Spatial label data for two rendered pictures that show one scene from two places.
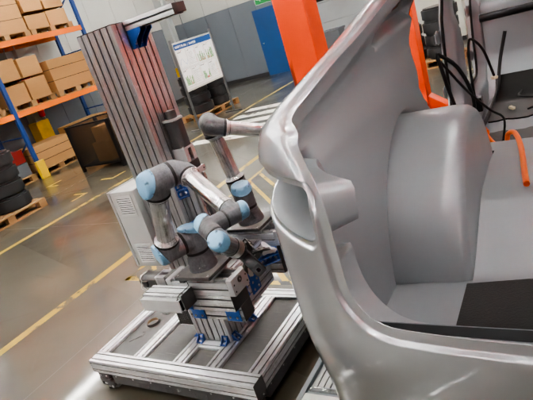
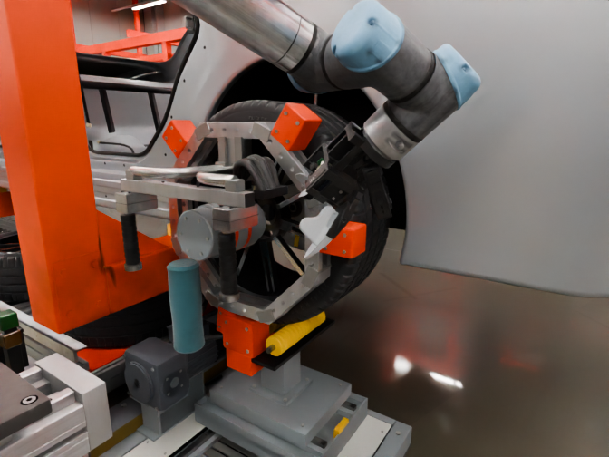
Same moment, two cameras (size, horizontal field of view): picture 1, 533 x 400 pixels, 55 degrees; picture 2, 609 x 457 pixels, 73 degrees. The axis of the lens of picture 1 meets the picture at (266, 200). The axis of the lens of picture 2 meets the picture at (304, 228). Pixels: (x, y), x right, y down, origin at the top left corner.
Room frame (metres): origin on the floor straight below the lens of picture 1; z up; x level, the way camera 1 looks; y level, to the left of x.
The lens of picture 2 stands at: (1.91, 0.78, 1.12)
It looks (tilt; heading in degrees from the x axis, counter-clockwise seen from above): 14 degrees down; 269
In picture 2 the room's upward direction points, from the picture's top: straight up
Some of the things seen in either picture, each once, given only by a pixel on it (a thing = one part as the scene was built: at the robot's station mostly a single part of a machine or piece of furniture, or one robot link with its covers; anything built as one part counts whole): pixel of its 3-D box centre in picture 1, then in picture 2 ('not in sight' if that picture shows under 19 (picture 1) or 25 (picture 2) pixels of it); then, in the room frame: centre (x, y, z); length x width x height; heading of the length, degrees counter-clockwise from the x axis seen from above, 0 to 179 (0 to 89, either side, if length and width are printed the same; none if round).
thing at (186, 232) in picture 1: (191, 236); not in sight; (2.34, 0.41, 0.98); 0.13 x 0.12 x 0.14; 120
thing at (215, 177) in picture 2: not in sight; (235, 161); (2.05, -0.18, 1.03); 0.19 x 0.18 x 0.11; 56
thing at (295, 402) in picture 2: not in sight; (280, 362); (1.97, -0.48, 0.32); 0.40 x 0.30 x 0.28; 146
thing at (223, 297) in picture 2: not in sight; (227, 264); (2.06, -0.05, 0.83); 0.04 x 0.04 x 0.16
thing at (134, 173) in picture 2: not in sight; (178, 158); (2.22, -0.29, 1.03); 0.19 x 0.18 x 0.11; 56
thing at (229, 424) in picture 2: not in sight; (281, 409); (1.97, -0.48, 0.13); 0.50 x 0.36 x 0.10; 146
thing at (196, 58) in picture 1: (204, 78); not in sight; (11.64, 0.49, 0.98); 1.50 x 0.50 x 1.95; 145
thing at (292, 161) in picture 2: not in sight; (241, 221); (2.07, -0.34, 0.85); 0.54 x 0.07 x 0.54; 146
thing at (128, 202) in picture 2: not in sight; (137, 199); (2.32, -0.27, 0.93); 0.09 x 0.05 x 0.05; 56
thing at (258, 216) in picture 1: (249, 212); not in sight; (2.75, 0.12, 0.87); 0.15 x 0.15 x 0.10
